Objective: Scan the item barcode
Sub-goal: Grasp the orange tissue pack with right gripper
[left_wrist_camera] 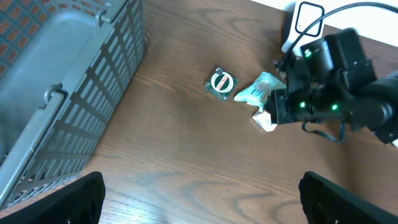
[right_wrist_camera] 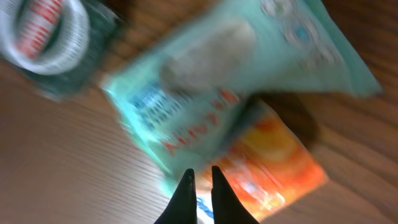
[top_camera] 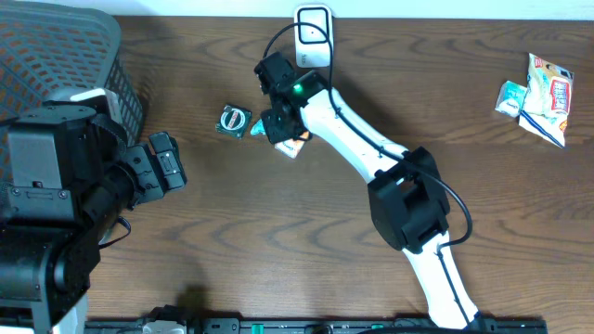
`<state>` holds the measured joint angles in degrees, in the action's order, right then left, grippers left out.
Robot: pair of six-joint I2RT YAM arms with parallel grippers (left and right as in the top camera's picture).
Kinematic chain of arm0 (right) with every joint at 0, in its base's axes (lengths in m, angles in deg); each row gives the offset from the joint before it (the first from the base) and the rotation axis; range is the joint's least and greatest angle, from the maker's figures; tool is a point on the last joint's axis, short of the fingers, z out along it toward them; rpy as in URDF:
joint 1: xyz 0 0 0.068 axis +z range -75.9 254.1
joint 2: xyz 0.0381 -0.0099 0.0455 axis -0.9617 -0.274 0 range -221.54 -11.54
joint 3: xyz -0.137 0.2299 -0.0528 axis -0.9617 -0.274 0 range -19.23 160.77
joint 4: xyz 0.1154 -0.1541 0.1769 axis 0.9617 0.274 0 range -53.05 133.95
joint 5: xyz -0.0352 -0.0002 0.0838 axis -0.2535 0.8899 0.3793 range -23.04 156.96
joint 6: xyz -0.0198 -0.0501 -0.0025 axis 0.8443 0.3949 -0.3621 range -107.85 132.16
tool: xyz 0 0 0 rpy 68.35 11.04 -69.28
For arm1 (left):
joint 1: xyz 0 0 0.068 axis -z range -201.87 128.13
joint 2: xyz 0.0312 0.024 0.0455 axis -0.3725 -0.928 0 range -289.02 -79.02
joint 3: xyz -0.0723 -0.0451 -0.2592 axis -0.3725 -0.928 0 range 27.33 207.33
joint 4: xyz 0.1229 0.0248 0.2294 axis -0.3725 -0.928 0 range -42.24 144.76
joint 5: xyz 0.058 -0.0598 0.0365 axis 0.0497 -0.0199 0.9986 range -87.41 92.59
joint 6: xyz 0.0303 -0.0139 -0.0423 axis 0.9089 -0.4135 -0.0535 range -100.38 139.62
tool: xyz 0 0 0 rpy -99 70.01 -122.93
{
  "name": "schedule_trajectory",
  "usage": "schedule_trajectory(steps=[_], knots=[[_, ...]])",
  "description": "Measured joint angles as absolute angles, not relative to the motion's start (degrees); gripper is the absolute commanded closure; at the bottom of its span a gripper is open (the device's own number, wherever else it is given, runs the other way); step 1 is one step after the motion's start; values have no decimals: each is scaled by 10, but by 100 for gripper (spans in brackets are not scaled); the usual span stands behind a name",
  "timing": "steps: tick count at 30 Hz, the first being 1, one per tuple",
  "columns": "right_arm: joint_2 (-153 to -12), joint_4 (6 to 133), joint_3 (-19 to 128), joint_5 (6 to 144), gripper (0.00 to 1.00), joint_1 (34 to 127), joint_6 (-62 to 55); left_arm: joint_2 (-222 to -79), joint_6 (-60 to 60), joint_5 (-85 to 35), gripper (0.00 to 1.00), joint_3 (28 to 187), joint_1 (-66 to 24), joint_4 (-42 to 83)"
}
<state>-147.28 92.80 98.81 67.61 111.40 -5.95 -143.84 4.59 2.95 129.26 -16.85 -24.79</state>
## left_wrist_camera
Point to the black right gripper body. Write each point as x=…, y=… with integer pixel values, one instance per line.
x=293, y=103

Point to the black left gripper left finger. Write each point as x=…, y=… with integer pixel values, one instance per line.
x=78, y=202

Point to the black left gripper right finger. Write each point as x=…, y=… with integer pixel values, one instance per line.
x=325, y=202

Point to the orange white tissue pack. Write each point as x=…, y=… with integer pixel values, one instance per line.
x=263, y=119

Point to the teal snack packet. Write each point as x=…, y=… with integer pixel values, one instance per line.
x=258, y=92

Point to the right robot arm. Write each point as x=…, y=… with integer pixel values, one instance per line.
x=335, y=81

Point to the white barcode scanner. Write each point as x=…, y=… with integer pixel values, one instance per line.
x=299, y=17

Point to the grey plastic mesh basket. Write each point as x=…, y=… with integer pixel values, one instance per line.
x=65, y=65

